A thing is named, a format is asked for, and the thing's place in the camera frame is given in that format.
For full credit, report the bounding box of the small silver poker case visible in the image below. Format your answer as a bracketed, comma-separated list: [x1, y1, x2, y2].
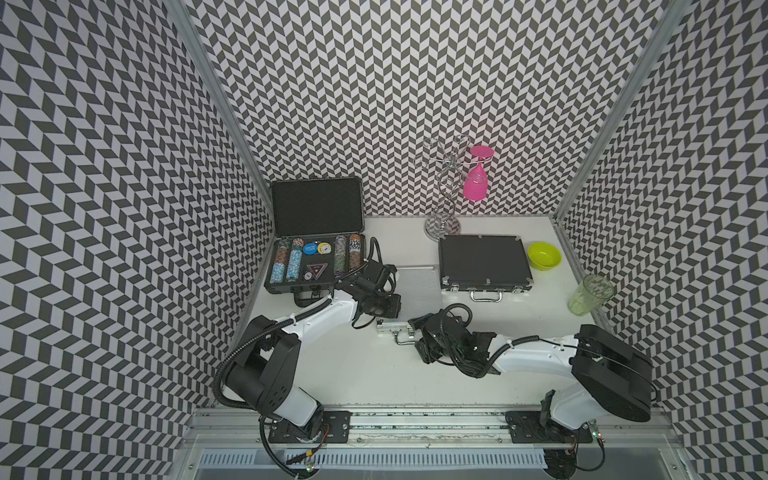
[376, 265, 443, 346]

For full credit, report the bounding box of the black carbon poker case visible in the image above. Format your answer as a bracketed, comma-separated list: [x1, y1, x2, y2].
[438, 234, 534, 303]

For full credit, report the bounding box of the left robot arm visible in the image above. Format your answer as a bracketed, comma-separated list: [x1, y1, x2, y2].
[212, 260, 401, 440]

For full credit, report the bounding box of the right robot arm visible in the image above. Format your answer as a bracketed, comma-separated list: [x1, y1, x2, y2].
[408, 304, 656, 444]

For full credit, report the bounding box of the large black poker case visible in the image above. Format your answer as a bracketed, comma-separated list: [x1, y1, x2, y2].
[264, 177, 366, 307]

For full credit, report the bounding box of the black red triangle plaque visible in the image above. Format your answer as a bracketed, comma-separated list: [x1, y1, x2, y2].
[304, 263, 329, 280]

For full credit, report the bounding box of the lime green bowl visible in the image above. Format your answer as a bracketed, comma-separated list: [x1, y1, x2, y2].
[526, 242, 563, 271]

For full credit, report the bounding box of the pink wine glass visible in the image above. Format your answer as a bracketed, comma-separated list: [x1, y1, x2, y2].
[462, 145, 495, 202]

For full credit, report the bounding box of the green translucent cup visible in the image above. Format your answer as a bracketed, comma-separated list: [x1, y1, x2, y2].
[567, 274, 616, 316]

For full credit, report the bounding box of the chrome wire glass rack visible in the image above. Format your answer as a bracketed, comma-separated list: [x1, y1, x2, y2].
[424, 134, 468, 242]

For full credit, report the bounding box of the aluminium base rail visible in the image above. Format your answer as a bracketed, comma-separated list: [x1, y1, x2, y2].
[180, 405, 682, 448]

